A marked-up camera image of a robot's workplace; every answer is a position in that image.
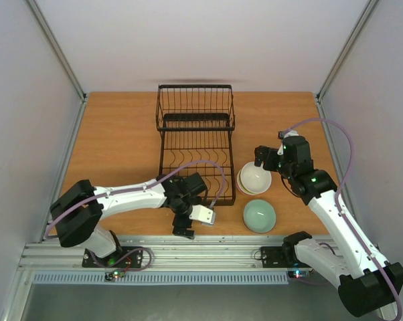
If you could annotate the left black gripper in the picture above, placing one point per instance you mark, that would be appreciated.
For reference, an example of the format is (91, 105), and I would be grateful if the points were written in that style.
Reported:
(179, 223)

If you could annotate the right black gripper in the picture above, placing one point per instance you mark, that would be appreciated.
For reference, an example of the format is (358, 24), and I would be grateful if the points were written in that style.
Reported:
(266, 157)

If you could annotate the white bowl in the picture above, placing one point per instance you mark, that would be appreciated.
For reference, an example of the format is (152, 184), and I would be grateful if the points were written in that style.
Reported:
(255, 179)
(239, 185)

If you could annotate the black wire dish rack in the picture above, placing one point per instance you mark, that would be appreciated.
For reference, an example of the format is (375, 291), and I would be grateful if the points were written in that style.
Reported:
(195, 123)

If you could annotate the lime green bowl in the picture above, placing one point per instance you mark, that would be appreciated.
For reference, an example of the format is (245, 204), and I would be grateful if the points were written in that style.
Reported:
(249, 193)

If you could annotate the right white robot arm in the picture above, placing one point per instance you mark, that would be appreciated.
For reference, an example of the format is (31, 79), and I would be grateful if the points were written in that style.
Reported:
(364, 278)

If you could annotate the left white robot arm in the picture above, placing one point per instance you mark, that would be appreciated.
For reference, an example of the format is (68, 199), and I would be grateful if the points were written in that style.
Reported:
(78, 212)

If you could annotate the pale green celadon bowl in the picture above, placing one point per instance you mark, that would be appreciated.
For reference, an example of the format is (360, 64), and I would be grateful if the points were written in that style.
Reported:
(259, 216)

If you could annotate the left small circuit board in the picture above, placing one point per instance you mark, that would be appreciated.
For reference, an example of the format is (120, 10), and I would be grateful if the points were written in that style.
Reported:
(114, 276)

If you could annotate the small circuit board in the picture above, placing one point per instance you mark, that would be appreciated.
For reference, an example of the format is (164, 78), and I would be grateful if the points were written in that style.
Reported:
(114, 276)
(300, 274)

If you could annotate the right small circuit board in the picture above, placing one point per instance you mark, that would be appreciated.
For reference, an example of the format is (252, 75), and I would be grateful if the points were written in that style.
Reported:
(300, 274)

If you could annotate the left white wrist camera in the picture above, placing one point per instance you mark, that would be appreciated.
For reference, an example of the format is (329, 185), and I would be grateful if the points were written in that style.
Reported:
(202, 214)

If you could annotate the aluminium front rail frame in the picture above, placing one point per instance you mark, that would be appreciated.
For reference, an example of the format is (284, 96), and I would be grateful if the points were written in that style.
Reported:
(170, 253)

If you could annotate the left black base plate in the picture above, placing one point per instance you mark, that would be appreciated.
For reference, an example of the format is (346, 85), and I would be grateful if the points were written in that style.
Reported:
(126, 257)

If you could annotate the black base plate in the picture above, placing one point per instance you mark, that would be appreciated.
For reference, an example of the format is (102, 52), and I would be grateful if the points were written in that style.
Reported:
(126, 257)
(278, 257)

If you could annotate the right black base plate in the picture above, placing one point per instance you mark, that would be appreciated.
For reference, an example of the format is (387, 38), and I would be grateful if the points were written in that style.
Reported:
(278, 257)

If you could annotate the grey slotted cable duct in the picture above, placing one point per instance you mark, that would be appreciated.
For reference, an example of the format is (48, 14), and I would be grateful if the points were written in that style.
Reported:
(162, 278)

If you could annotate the right aluminium corner post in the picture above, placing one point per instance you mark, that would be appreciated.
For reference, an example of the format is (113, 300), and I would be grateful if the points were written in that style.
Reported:
(350, 42)

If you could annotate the aluminium corner post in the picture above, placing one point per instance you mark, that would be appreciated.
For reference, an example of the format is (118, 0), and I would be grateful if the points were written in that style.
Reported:
(350, 42)
(45, 28)

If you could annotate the left aluminium corner post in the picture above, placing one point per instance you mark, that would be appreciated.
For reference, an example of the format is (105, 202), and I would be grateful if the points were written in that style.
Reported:
(45, 28)

